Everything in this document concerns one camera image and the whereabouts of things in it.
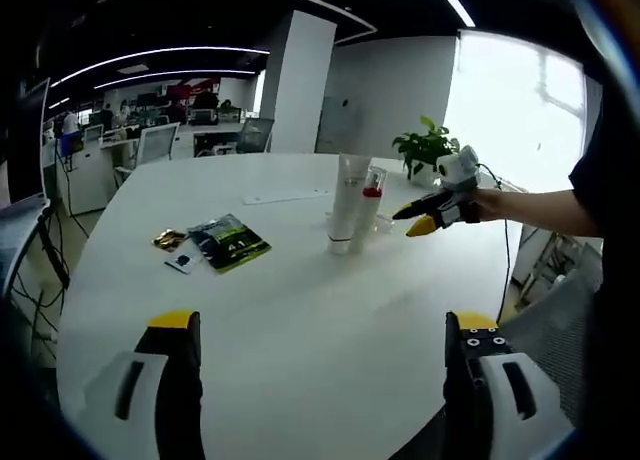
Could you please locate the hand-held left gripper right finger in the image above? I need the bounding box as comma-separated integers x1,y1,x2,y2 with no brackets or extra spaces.
442,309,576,460

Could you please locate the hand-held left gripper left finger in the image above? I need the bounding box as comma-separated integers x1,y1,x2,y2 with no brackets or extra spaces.
79,308,206,460

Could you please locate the tall red collared skincare bottle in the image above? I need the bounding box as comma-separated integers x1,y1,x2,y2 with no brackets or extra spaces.
348,165,389,255

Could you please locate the white skincare tube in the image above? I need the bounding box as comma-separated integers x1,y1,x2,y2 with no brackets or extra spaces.
327,152,372,255

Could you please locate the person's right hand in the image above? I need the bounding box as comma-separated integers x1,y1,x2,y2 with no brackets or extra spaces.
469,188,506,225

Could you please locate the potted green plant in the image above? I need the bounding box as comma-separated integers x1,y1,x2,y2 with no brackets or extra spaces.
392,114,461,186

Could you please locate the small silver sachet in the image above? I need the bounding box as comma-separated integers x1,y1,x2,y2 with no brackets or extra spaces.
163,251,204,276

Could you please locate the grey mesh office chair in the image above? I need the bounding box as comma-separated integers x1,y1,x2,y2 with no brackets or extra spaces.
499,264,606,426

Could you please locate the grey glass board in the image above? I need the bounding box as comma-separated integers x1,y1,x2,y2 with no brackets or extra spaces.
317,94,364,154

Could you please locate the white low rack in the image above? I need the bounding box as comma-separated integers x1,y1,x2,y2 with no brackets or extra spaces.
514,227,604,314

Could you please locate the gold foil sachet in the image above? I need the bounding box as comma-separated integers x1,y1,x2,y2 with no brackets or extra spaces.
151,228,189,253

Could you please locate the green and black sachet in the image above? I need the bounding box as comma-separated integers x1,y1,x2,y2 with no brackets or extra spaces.
187,213,273,276

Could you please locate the bright ceiling strip light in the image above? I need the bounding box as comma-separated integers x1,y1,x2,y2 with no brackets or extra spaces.
429,0,475,27

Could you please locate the dark mesh office chair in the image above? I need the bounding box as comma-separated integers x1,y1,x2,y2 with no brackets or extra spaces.
237,117,276,155

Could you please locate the white office chair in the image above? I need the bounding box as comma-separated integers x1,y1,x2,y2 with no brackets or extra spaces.
134,121,181,169

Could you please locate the long ceiling strip light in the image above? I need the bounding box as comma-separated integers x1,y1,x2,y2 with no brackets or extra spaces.
94,68,261,90
49,46,271,89

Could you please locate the open laptop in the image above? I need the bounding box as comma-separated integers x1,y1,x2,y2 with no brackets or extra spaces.
0,77,54,301

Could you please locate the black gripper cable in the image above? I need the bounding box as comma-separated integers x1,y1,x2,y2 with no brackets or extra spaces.
474,162,519,326

